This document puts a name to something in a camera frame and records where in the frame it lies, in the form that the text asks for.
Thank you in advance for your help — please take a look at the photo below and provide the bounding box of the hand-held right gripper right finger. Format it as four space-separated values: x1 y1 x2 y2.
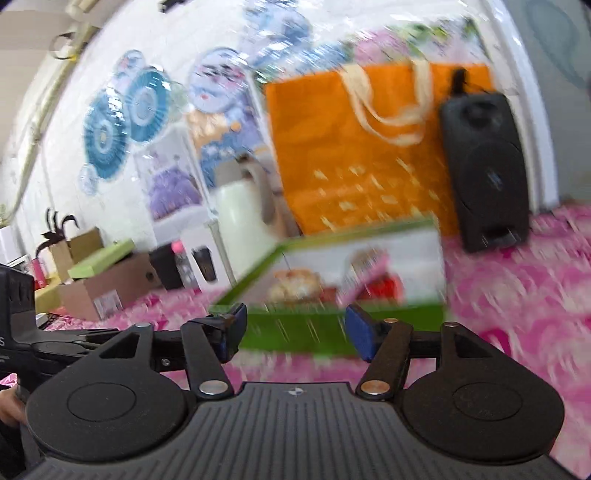
344 304 491 401

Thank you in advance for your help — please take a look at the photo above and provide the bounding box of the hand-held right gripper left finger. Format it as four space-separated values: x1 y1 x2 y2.
99 302 249 401

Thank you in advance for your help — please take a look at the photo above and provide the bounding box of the green cardboard box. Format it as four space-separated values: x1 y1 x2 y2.
209 213 450 359

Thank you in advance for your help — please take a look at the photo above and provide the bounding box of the person's left hand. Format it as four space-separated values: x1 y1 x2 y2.
0 388 27 428

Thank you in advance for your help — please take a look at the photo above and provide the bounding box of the pink snack packet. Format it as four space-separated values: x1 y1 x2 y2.
343 250 389 302

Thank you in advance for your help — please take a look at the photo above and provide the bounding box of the white cup packaging box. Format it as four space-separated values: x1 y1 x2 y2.
179 223 232 292

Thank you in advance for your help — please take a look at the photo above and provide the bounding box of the clear bottle pink cap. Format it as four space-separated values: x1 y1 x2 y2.
171 240 198 291

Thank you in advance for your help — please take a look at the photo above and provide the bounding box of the black feather decoration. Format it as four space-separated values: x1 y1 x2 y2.
34 207 80 260

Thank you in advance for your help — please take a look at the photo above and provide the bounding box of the small brown cardboard box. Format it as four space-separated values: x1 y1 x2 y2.
47 226 105 278

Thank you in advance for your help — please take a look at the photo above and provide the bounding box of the black cup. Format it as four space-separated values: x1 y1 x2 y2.
149 244 182 291

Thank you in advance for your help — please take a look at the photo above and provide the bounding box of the large brown cardboard box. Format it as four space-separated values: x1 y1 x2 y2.
57 252 161 322

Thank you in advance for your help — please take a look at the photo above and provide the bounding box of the green box lid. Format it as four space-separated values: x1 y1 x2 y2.
68 239 138 281

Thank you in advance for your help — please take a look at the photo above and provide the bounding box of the cream thermos jug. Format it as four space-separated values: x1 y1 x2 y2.
213 154 288 267

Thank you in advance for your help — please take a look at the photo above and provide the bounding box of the purple bedding poster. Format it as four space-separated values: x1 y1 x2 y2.
133 133 209 223

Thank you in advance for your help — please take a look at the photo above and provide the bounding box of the orange tote bag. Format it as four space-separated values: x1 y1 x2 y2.
264 61 496 237

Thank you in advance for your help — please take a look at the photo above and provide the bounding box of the blue bedding poster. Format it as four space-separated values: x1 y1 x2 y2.
186 82 279 186

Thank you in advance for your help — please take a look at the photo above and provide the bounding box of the black speaker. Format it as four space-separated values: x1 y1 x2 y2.
438 91 531 254

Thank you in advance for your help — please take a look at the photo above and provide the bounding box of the group of paper fan decorations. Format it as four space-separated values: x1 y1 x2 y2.
78 0 325 195

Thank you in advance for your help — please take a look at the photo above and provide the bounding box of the black wall cable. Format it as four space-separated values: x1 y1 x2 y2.
50 27 94 62

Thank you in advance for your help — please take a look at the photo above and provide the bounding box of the floral wall poster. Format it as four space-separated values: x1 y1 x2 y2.
257 17 486 80

